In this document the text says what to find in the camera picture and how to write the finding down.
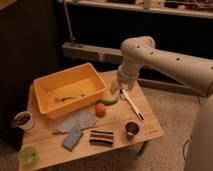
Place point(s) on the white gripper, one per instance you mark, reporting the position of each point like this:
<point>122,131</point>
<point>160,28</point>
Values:
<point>123,79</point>

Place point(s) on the green pepper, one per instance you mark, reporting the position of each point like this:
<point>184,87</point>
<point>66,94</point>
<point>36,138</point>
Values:
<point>108,102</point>

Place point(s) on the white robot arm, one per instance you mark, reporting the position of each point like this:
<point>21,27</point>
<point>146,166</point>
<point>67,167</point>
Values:
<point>193,72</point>

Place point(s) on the small metal cup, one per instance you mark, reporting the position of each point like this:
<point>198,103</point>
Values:
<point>131,130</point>

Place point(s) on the white cup with snacks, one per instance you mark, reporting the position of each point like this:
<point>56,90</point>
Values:
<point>23,120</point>

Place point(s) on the green plastic cup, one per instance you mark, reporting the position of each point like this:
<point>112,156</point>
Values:
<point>28,156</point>

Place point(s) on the orange round fruit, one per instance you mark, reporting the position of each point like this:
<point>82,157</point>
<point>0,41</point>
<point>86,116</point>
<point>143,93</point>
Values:
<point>100,110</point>

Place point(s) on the yellow plastic bin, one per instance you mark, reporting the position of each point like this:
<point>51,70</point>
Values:
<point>78,80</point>

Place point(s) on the grey cloth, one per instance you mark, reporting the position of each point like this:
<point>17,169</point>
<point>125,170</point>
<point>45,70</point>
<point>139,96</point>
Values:
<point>81,119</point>

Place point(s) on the fork in bin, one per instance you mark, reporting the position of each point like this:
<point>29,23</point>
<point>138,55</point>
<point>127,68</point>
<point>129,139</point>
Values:
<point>62,99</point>

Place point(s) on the metal pole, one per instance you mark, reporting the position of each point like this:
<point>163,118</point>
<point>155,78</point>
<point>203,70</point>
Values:
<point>71,37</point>

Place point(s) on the blue folded cloth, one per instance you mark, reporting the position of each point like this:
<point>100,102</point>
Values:
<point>72,138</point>

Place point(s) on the upper wooden shelf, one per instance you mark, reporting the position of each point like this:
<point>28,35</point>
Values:
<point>151,6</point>

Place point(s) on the white handled spoon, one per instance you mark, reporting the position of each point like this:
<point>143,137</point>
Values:
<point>124,94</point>

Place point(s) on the grey metal shelf rail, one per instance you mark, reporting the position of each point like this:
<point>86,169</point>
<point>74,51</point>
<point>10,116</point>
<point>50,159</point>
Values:
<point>114,56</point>

